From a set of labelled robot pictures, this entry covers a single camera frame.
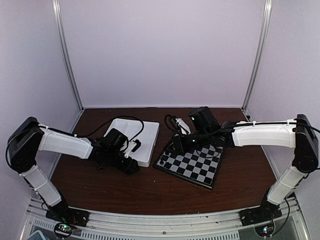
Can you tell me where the left round circuit board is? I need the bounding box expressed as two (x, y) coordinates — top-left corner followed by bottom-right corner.
(53, 222), (75, 238)

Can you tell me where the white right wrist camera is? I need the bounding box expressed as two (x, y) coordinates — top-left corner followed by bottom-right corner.
(176, 118), (192, 135)

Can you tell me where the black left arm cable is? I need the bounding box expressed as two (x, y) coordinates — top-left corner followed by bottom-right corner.
(74, 115), (145, 143)

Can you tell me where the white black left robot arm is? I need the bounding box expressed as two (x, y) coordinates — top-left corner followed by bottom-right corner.
(5, 116), (140, 222)

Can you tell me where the white compartment tray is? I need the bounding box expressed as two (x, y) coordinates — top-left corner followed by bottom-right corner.
(104, 118), (160, 168)

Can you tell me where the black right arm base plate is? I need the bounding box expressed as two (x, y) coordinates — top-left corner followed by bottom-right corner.
(239, 207), (283, 227)

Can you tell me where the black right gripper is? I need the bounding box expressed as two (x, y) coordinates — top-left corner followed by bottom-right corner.
(163, 128), (212, 156)

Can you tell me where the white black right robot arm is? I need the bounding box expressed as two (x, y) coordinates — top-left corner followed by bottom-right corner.
(168, 106), (319, 221)

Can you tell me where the aluminium front rail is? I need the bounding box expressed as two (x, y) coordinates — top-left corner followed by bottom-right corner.
(21, 196), (311, 240)

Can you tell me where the right round circuit board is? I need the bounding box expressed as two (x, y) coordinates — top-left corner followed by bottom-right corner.
(254, 223), (275, 238)

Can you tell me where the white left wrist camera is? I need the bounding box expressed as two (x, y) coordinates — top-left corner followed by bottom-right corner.
(122, 139), (142, 158)

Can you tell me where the left aluminium frame post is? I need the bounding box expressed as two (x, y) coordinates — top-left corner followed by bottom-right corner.
(52, 0), (84, 112)

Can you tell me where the right aluminium frame post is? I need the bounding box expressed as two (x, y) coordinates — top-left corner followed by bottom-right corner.
(241, 0), (273, 113)

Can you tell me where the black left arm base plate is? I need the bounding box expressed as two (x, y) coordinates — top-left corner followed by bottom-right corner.
(45, 208), (90, 227)

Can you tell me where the black silver chessboard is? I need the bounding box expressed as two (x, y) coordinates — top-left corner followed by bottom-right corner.
(153, 140), (224, 190)

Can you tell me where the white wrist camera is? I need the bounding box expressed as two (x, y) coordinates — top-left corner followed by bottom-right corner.
(122, 139), (142, 158)
(176, 118), (192, 135)

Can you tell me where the blue plastic basket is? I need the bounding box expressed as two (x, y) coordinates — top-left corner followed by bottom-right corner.
(26, 230), (48, 240)

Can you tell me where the aluminium frame post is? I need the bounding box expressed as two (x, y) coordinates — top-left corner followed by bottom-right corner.
(52, 0), (84, 112)
(241, 0), (273, 113)

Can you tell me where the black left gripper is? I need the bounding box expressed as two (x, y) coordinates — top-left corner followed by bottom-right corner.
(105, 148), (140, 175)

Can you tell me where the round circuit board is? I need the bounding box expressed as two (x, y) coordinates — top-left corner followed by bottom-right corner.
(254, 223), (275, 238)
(53, 222), (75, 238)

